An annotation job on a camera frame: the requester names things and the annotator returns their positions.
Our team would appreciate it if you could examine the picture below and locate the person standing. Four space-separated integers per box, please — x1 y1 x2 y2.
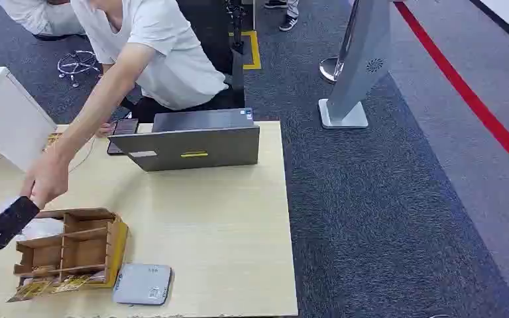
264 0 302 32

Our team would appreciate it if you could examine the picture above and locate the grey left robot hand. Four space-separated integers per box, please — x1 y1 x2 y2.
0 196 40 264

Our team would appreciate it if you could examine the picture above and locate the black smartphone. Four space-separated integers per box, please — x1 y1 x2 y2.
107 118 139 156

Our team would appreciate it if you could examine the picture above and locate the person's left hand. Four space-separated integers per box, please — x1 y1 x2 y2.
95 122 117 138

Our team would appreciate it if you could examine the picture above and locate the black tripod stand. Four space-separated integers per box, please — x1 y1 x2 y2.
225 0 247 91

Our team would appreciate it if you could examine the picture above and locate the wooden card box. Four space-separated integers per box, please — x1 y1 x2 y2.
13 207 129 291

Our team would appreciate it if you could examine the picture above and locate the thin desk cable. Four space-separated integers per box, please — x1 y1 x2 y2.
67 136 96 174

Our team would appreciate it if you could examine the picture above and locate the person crouching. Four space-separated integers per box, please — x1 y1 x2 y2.
0 0 86 41

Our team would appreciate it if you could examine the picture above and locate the white card stack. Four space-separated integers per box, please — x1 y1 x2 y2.
14 217 65 242

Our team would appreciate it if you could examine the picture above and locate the chrome chair base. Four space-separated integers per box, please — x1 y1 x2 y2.
56 50 102 88

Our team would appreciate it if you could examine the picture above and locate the white cabinet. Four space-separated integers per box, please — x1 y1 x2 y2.
0 66 58 172

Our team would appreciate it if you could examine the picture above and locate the person in seat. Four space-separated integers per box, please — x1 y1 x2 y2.
70 0 246 124

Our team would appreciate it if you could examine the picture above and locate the grey kiosk stand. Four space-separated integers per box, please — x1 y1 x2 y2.
317 0 392 130

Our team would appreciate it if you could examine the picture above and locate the person's hand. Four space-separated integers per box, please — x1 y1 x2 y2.
19 150 70 211
95 122 117 138

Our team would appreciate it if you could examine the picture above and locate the grey laptop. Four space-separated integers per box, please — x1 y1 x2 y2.
107 107 261 172

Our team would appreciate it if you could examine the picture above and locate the person's right hand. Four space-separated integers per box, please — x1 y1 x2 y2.
19 150 70 211

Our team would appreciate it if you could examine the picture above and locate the grey flat card reader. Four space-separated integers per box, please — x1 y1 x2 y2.
112 263 173 307

